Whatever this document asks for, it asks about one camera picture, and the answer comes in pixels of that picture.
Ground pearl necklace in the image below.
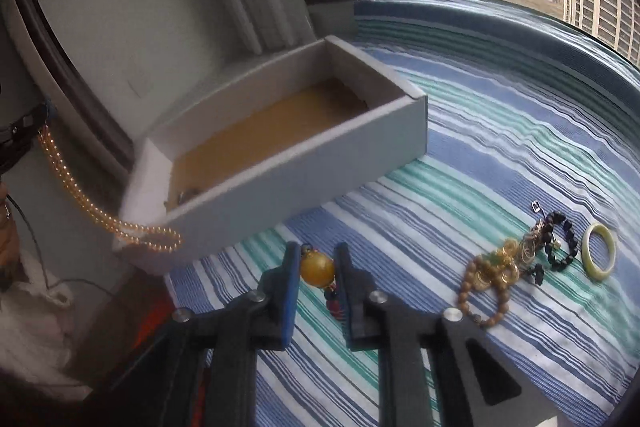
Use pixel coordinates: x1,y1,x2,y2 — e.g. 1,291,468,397
39,124,183,254

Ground silver ring earrings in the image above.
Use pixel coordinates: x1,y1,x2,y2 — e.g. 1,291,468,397
519,227,545,264

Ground person's left hand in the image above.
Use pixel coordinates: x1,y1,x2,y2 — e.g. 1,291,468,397
0,184,21,280

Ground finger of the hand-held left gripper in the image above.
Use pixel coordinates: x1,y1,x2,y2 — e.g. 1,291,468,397
0,102,53,172

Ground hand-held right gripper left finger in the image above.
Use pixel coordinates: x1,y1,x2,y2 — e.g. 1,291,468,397
112,241,303,427

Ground gold bangle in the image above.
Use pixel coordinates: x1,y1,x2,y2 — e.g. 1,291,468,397
474,252,521,293

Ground gold charm pendant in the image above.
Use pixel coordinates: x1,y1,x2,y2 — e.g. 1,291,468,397
492,238,521,268

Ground pale green jade bangle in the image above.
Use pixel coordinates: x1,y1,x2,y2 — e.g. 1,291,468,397
581,223,617,282

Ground black cable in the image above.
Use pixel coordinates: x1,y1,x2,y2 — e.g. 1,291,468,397
7,199,128,308

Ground red object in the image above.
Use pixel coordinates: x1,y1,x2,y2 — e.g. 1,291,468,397
132,294,178,360

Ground wooden bead bracelet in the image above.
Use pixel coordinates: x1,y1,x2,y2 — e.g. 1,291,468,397
456,254,516,329

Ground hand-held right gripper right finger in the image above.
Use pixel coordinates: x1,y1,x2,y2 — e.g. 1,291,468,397
334,242,561,427

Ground red bead bracelet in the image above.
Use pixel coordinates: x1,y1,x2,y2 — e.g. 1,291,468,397
299,244,347,323

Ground striped blue green cloth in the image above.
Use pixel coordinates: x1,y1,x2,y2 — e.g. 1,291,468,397
165,0,640,427

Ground black bead bracelet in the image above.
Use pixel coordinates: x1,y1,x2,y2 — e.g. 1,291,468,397
542,211,578,270

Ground white cardboard box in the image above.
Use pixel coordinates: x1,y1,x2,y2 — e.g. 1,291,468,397
111,34,430,278

